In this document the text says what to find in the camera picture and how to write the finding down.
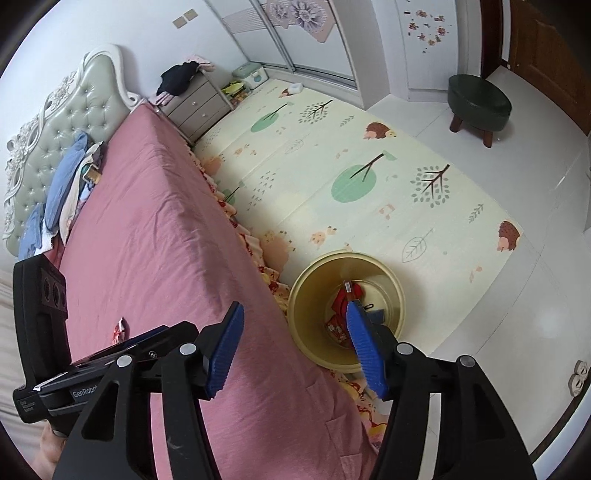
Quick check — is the beige curtain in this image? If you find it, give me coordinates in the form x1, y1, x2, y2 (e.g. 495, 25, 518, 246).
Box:
0, 265, 21, 425

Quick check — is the cream pillow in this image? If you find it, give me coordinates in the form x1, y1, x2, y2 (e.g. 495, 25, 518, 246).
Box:
59, 142, 108, 241

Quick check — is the tufted green headboard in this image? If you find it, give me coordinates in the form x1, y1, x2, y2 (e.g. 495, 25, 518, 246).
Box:
2, 44, 140, 253

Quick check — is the flower print sliding wardrobe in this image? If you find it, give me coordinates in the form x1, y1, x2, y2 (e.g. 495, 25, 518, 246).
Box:
205, 0, 385, 110

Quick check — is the red patterned wrapper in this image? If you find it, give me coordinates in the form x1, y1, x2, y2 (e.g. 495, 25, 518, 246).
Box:
323, 318, 352, 345

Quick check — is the bed with pink sheet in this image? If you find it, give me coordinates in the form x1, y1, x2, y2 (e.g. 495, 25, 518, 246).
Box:
46, 104, 385, 480

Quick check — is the person's left hand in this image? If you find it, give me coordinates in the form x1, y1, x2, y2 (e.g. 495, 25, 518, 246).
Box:
39, 422, 71, 479

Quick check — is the yellow plastic bin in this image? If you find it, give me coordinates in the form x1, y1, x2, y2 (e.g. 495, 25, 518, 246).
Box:
288, 250, 407, 374

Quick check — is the pink cloth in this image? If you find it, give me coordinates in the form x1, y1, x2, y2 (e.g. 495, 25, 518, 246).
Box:
154, 54, 216, 105

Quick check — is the dark green stool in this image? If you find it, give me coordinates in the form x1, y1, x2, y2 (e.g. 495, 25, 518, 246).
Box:
447, 74, 513, 148

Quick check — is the printed play mat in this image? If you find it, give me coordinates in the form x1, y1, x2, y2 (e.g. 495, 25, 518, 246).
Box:
191, 78, 523, 370

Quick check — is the white cabinet with flower stickers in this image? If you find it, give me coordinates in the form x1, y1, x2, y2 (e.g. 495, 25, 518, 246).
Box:
394, 0, 484, 91

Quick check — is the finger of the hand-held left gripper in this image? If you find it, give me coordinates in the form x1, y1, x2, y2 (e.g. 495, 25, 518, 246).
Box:
111, 322, 200, 357
38, 353, 122, 393

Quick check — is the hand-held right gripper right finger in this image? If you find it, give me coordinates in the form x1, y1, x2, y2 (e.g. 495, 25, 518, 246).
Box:
346, 299, 537, 480

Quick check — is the plain blue pillow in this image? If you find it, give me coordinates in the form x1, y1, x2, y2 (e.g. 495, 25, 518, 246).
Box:
45, 133, 89, 223

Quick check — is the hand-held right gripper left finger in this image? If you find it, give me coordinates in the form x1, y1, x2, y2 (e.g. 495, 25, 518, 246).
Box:
51, 301, 246, 480

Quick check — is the grey nightstand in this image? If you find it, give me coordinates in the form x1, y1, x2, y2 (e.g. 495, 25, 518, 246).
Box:
159, 71, 237, 142

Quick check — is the floral bed skirt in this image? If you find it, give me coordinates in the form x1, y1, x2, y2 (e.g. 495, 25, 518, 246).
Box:
191, 148, 389, 445

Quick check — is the brown wooden door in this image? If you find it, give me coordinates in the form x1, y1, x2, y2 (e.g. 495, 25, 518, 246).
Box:
480, 0, 591, 93

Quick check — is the pile of small toys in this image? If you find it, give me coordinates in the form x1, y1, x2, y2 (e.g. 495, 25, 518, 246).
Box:
221, 80, 251, 105

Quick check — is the red snack wrapper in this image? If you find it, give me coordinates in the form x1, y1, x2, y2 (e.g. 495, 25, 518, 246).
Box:
112, 316, 133, 345

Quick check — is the black clothing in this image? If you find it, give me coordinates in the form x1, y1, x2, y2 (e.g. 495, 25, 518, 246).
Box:
156, 62, 202, 96

